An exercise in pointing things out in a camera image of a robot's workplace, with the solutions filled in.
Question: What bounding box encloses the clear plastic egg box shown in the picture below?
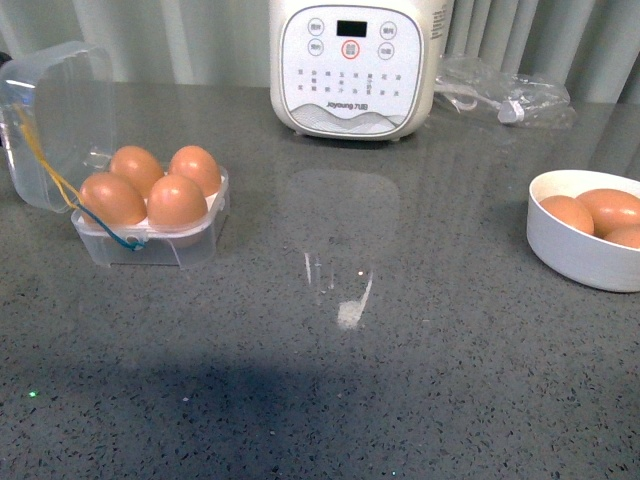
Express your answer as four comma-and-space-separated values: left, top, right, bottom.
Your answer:
1, 41, 229, 267

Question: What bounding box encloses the blue rubber band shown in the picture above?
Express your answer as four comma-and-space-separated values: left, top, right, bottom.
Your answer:
78, 204, 145, 251

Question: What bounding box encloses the clear plastic bag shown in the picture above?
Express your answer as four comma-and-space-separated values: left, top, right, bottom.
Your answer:
434, 55, 576, 129

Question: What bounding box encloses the white power cable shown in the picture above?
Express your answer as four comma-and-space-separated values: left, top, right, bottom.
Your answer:
434, 79, 526, 125

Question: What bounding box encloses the white round bowl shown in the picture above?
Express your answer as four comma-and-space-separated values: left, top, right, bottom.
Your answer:
526, 169, 639, 293

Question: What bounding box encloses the brown egg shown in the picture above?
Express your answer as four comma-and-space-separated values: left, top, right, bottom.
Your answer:
168, 145, 222, 197
604, 224, 640, 250
576, 188, 639, 238
80, 172, 147, 226
540, 195, 595, 235
147, 174, 208, 231
109, 145, 164, 199

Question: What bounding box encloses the white Joyoung cooker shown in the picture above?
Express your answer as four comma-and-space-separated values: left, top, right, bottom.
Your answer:
269, 0, 453, 141

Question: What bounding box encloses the yellow rubber band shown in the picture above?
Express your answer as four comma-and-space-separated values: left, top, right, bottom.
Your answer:
13, 103, 84, 211

